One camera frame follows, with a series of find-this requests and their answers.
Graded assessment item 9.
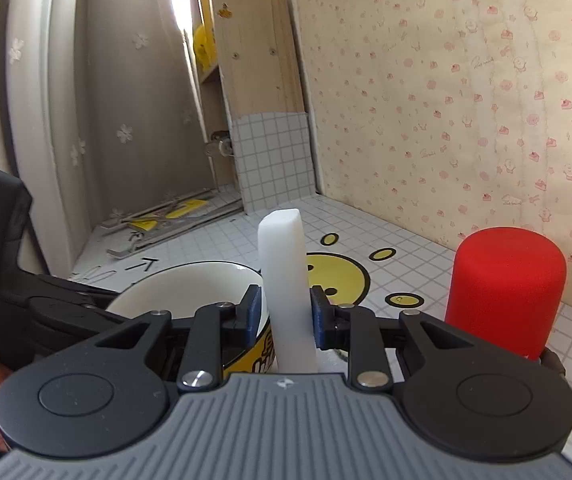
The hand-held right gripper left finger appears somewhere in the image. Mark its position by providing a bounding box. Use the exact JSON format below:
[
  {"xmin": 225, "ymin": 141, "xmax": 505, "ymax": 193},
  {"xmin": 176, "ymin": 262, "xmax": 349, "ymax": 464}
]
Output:
[{"xmin": 81, "ymin": 284, "xmax": 267, "ymax": 395}]

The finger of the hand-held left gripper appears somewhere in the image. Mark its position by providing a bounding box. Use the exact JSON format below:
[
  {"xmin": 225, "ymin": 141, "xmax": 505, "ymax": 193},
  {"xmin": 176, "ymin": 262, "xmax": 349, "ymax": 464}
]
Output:
[{"xmin": 40, "ymin": 273, "xmax": 121, "ymax": 308}]

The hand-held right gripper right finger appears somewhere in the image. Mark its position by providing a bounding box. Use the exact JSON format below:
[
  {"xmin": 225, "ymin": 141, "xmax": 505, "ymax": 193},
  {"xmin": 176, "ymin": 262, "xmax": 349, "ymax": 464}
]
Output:
[{"xmin": 310, "ymin": 285, "xmax": 482, "ymax": 392}]

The white sponge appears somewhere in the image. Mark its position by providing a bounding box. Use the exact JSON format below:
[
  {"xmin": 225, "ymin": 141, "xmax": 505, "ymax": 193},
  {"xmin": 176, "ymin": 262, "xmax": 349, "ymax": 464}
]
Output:
[{"xmin": 257, "ymin": 207, "xmax": 320, "ymax": 374}]

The yellow bowl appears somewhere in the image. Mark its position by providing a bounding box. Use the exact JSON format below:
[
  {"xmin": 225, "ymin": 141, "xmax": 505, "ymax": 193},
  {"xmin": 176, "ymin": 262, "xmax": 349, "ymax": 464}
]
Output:
[{"xmin": 105, "ymin": 260, "xmax": 273, "ymax": 376}]

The floral curtain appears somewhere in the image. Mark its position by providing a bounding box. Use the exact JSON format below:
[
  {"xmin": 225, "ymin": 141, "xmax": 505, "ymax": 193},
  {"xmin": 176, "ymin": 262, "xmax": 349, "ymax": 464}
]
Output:
[{"xmin": 0, "ymin": 0, "xmax": 219, "ymax": 273}]

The red speaker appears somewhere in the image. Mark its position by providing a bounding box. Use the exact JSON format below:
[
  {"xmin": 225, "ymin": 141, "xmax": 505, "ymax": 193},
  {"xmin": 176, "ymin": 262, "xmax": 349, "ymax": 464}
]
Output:
[{"xmin": 444, "ymin": 227, "xmax": 567, "ymax": 362}]

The light wooden shelf unit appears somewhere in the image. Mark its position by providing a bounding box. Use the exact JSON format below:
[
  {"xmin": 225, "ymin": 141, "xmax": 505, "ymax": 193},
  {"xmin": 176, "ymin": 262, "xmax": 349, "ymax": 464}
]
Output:
[{"xmin": 185, "ymin": 0, "xmax": 317, "ymax": 217}]

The yellow plastic toy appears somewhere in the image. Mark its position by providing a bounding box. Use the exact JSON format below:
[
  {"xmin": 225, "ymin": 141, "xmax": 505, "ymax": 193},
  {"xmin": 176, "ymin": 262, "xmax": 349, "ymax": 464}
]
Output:
[{"xmin": 193, "ymin": 24, "xmax": 217, "ymax": 73}]

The cable plug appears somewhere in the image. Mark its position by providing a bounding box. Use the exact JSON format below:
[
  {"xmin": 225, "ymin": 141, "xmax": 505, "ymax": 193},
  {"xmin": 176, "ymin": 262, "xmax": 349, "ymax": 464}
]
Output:
[{"xmin": 540, "ymin": 347, "xmax": 567, "ymax": 377}]

